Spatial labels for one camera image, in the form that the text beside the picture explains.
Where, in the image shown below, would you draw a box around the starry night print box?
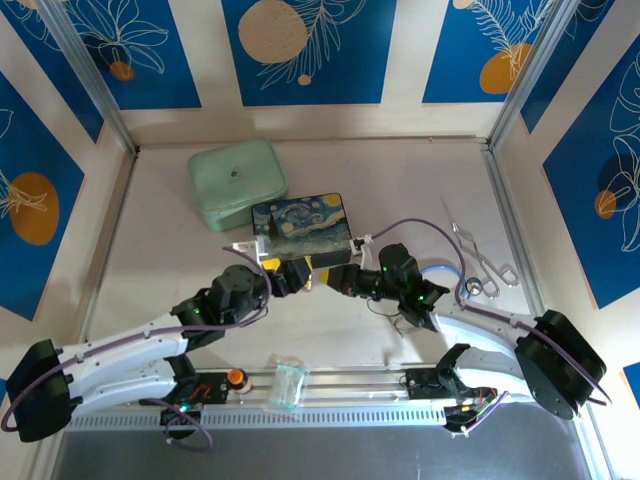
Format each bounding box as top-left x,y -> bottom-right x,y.
250,191 -> 357,269

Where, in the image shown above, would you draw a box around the metal tongs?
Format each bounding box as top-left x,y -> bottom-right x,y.
439,194 -> 519,299

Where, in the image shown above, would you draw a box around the orange capped small bottle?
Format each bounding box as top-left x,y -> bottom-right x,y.
228,368 -> 254,394

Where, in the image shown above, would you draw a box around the clear plastic bag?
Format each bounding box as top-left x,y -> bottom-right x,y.
263,352 -> 307,412

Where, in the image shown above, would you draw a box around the mint green zip case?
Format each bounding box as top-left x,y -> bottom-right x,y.
187,137 -> 290,233

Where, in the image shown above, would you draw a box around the thin black wire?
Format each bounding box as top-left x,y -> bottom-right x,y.
366,297 -> 410,340

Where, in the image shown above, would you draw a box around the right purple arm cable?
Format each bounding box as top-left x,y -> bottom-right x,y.
367,218 -> 612,439

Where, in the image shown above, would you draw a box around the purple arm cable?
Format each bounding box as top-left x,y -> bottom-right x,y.
367,218 -> 612,439
1,257 -> 274,454

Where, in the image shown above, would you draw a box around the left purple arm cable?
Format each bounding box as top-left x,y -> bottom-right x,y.
1,257 -> 274,454

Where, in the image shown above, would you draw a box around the aluminium mounting rail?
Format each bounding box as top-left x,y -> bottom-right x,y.
64,365 -> 587,415

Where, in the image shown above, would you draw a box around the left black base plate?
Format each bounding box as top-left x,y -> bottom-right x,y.
137,370 -> 232,407

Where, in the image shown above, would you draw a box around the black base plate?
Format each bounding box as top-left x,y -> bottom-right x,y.
403,344 -> 504,402
137,370 -> 232,407

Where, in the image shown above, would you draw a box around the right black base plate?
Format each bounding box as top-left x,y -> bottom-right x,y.
403,344 -> 504,402

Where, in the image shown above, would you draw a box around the aluminium table side rail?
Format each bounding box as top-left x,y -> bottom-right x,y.
481,144 -> 547,317
74,149 -> 140,372

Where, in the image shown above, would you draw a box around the grey slotted cable duct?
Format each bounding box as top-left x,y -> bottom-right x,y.
62,405 -> 447,431

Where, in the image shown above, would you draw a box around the blue floral wall panel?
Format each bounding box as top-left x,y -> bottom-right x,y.
519,0 -> 640,135
0,69 -> 86,322
69,0 -> 203,111
0,0 -> 105,145
422,0 -> 569,105
542,44 -> 640,310
221,0 -> 399,107

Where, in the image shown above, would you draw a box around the aluminium frame post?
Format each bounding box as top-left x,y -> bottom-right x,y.
37,0 -> 140,154
488,0 -> 584,152

